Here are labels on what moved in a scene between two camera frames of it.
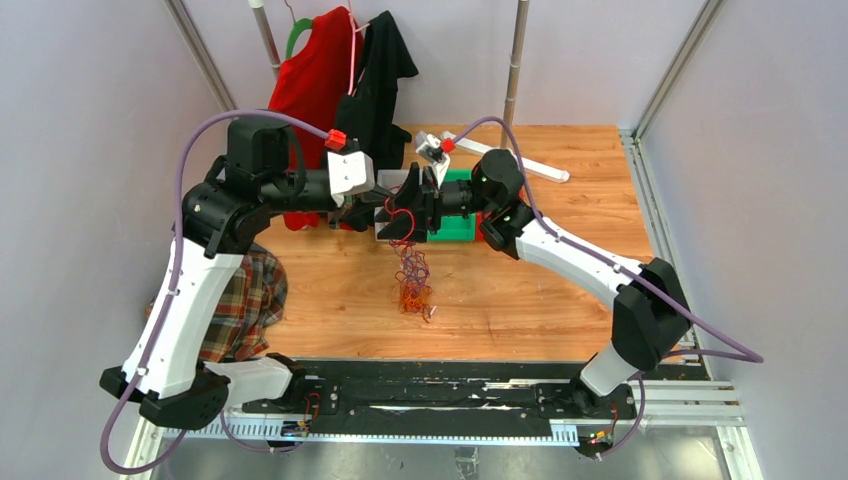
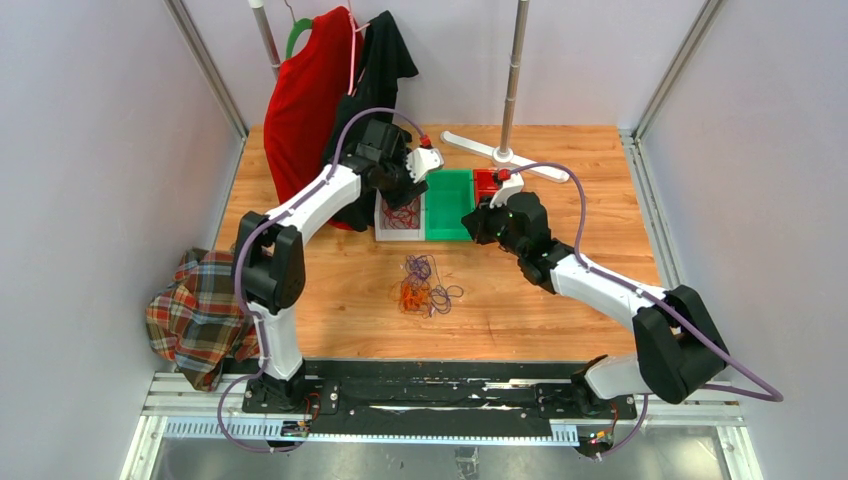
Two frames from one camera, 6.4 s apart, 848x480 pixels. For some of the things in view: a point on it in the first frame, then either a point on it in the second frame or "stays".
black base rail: x=459 y=391 stays
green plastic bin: x=456 y=228 stays
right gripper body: x=454 y=198 → x=492 y=226
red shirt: x=310 y=85 stays
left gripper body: x=347 y=207 → x=397 y=187
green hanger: x=299 y=27 stays
